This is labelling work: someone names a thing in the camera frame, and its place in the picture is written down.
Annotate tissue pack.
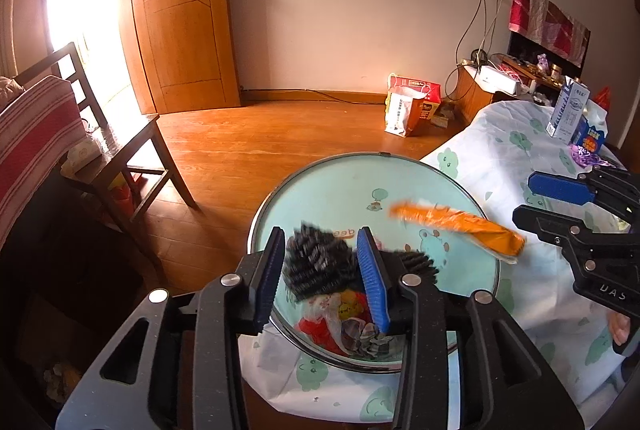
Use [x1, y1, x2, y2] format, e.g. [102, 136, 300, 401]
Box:
[62, 141, 103, 173]

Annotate red patterned cloth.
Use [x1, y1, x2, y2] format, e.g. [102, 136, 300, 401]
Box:
[509, 0, 592, 64]

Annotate purple foil wrapper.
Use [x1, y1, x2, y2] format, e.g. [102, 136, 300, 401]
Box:
[570, 143, 608, 168]

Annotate steel wool scrubber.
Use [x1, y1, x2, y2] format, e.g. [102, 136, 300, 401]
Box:
[282, 220, 438, 301]

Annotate wooden door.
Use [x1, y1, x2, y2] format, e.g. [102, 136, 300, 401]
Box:
[129, 0, 242, 115]

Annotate beige curtain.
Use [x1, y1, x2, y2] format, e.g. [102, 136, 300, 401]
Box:
[0, 0, 56, 78]

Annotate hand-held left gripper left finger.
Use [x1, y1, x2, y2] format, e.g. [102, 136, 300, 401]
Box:
[55, 226, 285, 430]

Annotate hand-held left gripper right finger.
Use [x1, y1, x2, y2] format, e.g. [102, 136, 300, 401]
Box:
[358, 226, 584, 430]

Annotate person's right hand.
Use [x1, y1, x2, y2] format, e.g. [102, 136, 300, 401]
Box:
[611, 313, 632, 347]

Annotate light blue cartoon basin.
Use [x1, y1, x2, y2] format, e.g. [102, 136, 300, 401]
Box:
[248, 151, 501, 373]

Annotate wooden cabinet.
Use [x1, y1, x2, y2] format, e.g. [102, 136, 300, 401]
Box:
[456, 58, 568, 126]

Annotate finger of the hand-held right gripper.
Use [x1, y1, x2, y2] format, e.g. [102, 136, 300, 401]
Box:
[527, 167, 640, 222]
[512, 205, 587, 247]

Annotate white box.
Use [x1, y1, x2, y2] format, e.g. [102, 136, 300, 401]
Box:
[475, 65, 521, 94]

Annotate red striped cloth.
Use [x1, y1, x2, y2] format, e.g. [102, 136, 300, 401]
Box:
[0, 75, 83, 251]

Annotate blue and white carton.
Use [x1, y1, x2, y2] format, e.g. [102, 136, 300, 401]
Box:
[570, 103, 610, 156]

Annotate orange plastic bag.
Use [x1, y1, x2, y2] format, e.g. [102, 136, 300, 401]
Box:
[592, 86, 614, 112]

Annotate white charging cable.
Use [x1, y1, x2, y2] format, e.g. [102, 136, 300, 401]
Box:
[454, 0, 501, 64]

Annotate tall white milk carton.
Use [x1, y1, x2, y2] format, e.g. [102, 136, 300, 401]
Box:
[546, 76, 591, 145]

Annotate black television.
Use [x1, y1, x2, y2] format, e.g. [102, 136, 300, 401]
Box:
[507, 33, 583, 71]

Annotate red and white plastic bag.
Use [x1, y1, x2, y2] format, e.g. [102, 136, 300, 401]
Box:
[297, 295, 371, 356]

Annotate yellow plastic bag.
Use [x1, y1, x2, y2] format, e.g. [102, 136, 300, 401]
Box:
[331, 290, 373, 323]

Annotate dark wooden chair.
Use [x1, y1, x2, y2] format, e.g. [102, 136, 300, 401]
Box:
[12, 41, 197, 271]

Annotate orange snack wrapper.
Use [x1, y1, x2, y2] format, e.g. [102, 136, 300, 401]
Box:
[389, 200, 527, 265]

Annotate white paper bag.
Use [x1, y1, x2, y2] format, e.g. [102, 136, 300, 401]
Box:
[384, 85, 430, 138]

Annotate red gift bag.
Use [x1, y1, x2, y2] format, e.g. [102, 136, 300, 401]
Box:
[395, 77, 442, 120]

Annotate patterned wrapper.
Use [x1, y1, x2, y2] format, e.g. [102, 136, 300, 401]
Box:
[345, 320, 397, 357]

